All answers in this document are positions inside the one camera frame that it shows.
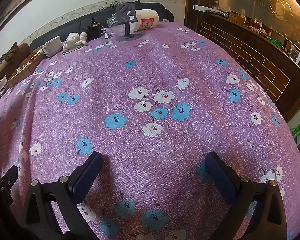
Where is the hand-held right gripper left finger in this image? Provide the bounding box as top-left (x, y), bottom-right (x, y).
top-left (21, 151), bottom-right (103, 240)

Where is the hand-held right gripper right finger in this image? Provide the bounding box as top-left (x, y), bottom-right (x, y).
top-left (205, 151), bottom-right (288, 240)

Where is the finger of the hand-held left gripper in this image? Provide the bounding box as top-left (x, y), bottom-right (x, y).
top-left (0, 165), bottom-right (19, 205)

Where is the cardboard box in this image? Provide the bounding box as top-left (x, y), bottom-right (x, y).
top-left (7, 45), bottom-right (49, 88)

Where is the purple floral tablecloth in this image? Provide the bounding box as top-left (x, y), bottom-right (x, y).
top-left (0, 21), bottom-right (300, 240)

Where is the brown jacket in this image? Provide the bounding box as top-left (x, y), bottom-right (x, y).
top-left (0, 42), bottom-right (18, 66)

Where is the thin booklet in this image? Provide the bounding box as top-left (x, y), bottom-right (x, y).
top-left (62, 45), bottom-right (82, 55)

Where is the brick pattern wooden counter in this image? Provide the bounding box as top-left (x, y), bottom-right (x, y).
top-left (185, 11), bottom-right (300, 122)

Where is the white cup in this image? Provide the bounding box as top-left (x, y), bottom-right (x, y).
top-left (41, 36), bottom-right (63, 57)

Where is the small black box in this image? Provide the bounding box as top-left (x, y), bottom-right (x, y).
top-left (84, 17), bottom-right (102, 41)

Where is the black leather sofa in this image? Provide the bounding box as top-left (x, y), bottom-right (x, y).
top-left (29, 3), bottom-right (175, 53)

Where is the grey phone stand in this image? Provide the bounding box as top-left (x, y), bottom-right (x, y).
top-left (115, 2), bottom-right (142, 42)

